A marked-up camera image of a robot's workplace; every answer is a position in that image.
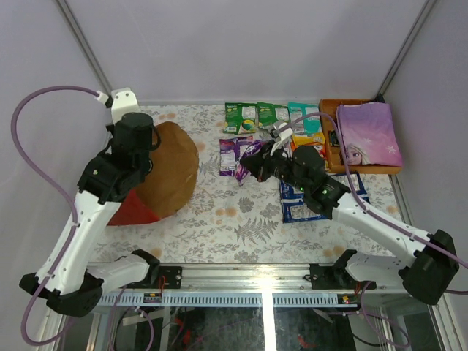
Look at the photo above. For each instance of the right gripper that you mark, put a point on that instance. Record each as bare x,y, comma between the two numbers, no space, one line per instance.
260,164

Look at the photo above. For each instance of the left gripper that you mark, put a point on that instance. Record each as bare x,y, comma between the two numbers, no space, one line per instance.
115,134

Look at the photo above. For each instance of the purple Fox's packet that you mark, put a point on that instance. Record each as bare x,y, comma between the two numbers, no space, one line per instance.
229,151
244,149

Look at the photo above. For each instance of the green snack packet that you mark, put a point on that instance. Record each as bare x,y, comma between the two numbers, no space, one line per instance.
240,118
268,114

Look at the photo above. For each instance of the blue Doritos chip bag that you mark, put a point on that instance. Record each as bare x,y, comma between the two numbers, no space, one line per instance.
294,208

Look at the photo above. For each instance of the red brown paper bag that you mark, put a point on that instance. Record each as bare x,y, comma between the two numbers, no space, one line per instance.
169,186

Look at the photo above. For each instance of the Fox's candy bag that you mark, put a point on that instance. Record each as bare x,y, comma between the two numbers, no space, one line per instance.
317,140

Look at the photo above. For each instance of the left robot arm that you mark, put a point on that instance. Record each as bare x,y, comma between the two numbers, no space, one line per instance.
66,282

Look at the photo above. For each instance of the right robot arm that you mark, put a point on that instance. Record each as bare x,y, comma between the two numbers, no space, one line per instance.
425,262

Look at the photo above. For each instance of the purple Frozen cloth bag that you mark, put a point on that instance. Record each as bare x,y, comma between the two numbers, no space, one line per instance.
368,134

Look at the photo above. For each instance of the floral table mat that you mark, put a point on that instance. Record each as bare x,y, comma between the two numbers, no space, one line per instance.
224,222

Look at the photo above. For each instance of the small black object in tray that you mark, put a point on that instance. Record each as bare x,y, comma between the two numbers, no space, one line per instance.
333,139

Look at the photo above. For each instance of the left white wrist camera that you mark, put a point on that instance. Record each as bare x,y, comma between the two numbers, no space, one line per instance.
120,102

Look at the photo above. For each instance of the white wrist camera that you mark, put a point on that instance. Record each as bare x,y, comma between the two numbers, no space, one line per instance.
120,102
281,133

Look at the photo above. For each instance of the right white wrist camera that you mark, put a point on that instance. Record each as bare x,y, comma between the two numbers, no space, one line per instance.
281,133

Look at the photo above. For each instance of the aluminium front rail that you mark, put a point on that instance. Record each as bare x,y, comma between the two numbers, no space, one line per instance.
205,285

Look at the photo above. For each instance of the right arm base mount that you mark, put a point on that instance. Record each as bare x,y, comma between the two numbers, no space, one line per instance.
333,277

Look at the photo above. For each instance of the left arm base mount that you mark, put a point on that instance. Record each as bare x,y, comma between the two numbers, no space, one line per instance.
165,277

